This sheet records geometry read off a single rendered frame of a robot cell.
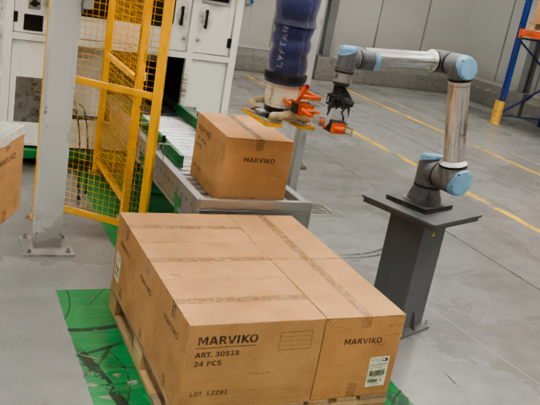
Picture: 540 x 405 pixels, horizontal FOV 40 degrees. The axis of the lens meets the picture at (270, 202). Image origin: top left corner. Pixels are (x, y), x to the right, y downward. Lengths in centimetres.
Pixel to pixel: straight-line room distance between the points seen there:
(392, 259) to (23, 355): 204
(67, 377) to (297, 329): 108
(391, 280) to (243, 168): 107
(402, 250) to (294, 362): 133
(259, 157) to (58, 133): 119
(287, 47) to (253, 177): 78
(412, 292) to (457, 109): 109
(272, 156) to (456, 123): 103
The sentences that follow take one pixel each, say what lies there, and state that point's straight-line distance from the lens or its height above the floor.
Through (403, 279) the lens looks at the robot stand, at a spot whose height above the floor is 34.
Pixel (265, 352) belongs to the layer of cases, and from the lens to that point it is 302.
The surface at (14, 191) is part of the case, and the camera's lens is 346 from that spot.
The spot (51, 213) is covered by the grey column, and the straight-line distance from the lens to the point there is 462.
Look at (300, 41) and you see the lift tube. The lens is 386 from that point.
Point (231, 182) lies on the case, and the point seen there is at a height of 69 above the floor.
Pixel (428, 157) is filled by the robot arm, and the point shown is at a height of 103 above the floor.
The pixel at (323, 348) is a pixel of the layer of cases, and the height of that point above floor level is 40.
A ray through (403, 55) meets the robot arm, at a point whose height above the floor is 156.
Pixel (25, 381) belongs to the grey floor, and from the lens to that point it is 344.
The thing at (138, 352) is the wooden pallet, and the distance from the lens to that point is 351.
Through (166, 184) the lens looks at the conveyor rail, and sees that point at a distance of 462.
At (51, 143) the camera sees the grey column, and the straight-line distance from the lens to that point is 448.
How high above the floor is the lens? 187
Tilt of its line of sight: 18 degrees down
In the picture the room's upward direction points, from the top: 10 degrees clockwise
